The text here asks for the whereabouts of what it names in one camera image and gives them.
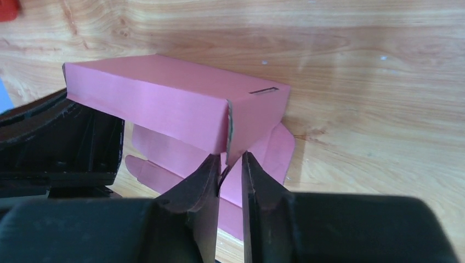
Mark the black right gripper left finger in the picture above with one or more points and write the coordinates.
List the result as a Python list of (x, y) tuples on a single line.
[(178, 226)]

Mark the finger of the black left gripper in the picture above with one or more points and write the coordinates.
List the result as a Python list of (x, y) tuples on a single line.
[(57, 148)]

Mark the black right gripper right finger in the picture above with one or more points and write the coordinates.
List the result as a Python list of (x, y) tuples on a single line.
[(284, 226)]

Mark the red plastic shopping basket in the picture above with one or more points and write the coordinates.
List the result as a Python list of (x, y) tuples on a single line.
[(9, 10)]

